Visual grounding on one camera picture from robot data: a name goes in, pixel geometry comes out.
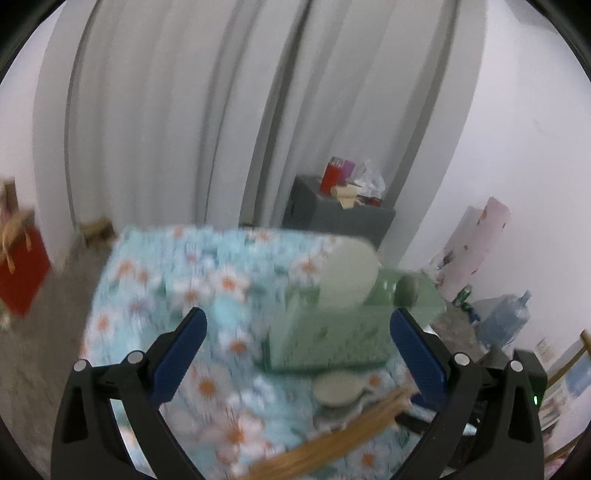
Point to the grey-green cup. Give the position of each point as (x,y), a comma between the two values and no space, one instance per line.
(408,288)

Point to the brown cardboard box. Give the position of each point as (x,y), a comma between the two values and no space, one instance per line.
(97,230)

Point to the red gift bag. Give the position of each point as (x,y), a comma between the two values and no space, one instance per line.
(23,272)

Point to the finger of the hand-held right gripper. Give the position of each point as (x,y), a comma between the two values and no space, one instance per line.
(415,423)

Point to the large water jug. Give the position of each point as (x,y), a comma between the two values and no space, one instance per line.
(505,318)

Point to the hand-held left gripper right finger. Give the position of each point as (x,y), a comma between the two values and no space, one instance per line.
(415,357)

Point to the blue floral tablecloth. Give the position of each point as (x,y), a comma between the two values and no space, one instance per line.
(161,286)

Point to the white curtain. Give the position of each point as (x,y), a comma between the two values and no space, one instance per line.
(184,115)

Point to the white plate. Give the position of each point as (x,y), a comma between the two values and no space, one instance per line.
(346,277)

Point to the cardboard scraps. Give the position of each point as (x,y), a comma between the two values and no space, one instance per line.
(347,196)

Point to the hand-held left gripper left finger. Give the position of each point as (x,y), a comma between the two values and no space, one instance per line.
(181,355)

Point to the wooden picture frame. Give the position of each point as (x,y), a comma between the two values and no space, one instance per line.
(577,369)

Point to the pink floral roll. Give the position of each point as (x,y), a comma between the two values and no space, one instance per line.
(475,244)

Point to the bundle of wooden chopsticks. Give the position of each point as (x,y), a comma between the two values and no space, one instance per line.
(323,447)

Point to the red bottle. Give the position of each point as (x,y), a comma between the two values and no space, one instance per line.
(330,177)

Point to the green utensil rack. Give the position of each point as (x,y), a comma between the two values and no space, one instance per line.
(332,341)

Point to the purple bottle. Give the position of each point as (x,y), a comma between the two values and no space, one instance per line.
(348,168)

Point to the grey cabinet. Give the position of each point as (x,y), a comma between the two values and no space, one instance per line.
(332,219)

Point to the clear plastic bag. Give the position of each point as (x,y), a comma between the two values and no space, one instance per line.
(369,175)

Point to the green bottle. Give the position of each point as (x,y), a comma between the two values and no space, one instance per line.
(463,297)

